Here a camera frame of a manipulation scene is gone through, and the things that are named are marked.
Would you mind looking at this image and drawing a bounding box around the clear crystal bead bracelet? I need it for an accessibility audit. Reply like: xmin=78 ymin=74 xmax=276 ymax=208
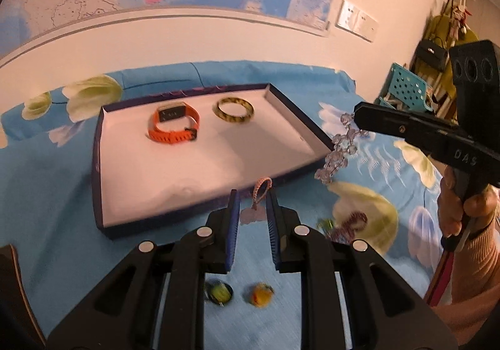
xmin=314 ymin=112 xmax=370 ymax=183

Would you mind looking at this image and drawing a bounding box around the person's right hand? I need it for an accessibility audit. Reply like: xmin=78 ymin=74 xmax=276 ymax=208
xmin=437 ymin=170 xmax=500 ymax=241

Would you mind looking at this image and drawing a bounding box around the dark red bead bracelet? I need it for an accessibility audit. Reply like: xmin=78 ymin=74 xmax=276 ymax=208
xmin=324 ymin=212 xmax=368 ymax=244

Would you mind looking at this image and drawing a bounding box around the orange strap smart watch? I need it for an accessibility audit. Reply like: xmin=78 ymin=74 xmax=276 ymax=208
xmin=147 ymin=103 xmax=202 ymax=144

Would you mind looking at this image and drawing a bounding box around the pink woven cord charm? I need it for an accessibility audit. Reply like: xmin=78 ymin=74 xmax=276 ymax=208
xmin=240 ymin=177 xmax=274 ymax=226

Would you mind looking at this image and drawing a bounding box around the yellow brown patterned bangle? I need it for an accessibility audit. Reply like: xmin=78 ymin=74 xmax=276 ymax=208
xmin=213 ymin=97 xmax=255 ymax=126

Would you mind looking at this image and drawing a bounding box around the black handbag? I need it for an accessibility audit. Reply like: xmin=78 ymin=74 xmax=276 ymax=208
xmin=415 ymin=38 xmax=450 ymax=72

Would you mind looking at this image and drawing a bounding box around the teal perforated plastic basket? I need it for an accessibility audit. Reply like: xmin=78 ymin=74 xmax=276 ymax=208
xmin=375 ymin=63 xmax=438 ymax=116

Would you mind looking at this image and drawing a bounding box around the coat rack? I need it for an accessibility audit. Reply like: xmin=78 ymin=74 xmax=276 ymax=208
xmin=445 ymin=0 xmax=475 ymax=36

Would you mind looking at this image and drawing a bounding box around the person's right forearm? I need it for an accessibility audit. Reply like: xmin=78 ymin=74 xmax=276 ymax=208
xmin=430 ymin=215 xmax=500 ymax=347

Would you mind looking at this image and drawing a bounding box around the yellow hanging garment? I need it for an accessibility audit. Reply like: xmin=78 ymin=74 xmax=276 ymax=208
xmin=424 ymin=14 xmax=479 ymax=118

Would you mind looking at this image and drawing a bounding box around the white wall switch panel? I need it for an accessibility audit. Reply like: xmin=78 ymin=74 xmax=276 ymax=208
xmin=335 ymin=0 xmax=379 ymax=42

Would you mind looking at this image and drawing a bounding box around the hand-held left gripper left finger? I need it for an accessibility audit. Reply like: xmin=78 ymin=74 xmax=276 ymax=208
xmin=47 ymin=190 xmax=241 ymax=350

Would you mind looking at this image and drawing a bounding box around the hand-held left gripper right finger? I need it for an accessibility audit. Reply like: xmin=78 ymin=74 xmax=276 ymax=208
xmin=267 ymin=190 xmax=458 ymax=350

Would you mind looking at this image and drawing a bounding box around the blue floral bed sheet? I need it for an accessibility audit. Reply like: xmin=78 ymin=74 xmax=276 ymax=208
xmin=0 ymin=59 xmax=450 ymax=350

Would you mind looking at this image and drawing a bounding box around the shallow white tray box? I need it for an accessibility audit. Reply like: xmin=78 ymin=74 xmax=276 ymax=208
xmin=92 ymin=83 xmax=336 ymax=240

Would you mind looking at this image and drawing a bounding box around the black cord bracelet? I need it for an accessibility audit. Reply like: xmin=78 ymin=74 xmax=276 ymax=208
xmin=205 ymin=282 xmax=234 ymax=307

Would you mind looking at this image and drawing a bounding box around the dark wooden board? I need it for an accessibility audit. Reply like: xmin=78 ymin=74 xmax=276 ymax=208
xmin=0 ymin=244 xmax=48 ymax=350

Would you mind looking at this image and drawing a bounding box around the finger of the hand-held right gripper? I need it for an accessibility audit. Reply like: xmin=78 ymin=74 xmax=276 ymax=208
xmin=353 ymin=102 xmax=411 ymax=139

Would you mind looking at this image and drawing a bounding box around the amber yellow pendant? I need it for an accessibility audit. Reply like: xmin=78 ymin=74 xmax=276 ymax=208
xmin=248 ymin=283 xmax=274 ymax=307

